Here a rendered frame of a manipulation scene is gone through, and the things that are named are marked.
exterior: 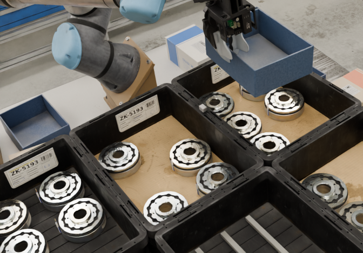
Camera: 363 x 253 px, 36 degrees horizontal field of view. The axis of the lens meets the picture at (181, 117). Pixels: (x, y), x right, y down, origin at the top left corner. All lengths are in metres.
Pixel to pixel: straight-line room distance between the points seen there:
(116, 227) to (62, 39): 0.57
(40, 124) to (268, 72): 0.89
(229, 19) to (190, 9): 2.58
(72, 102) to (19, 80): 1.50
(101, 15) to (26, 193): 0.53
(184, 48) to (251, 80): 0.72
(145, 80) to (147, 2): 0.68
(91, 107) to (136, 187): 0.54
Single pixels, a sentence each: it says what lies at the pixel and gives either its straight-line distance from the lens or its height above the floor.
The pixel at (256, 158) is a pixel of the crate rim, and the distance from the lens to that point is 1.23.
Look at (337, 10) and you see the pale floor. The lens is 3.54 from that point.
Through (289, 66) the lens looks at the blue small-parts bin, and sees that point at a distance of 1.18.
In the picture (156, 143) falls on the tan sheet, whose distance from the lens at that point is 1.44.
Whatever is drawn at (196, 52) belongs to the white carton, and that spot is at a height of 0.79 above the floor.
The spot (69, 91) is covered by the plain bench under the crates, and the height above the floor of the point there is 0.70.
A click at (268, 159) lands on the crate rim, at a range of 1.23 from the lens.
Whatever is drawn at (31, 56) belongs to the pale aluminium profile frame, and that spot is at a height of 0.13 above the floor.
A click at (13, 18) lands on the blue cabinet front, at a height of 0.37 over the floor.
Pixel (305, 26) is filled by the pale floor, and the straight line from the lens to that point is 3.39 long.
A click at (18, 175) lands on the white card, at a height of 0.89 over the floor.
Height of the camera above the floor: 1.81
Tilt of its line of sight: 40 degrees down
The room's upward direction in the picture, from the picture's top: 9 degrees counter-clockwise
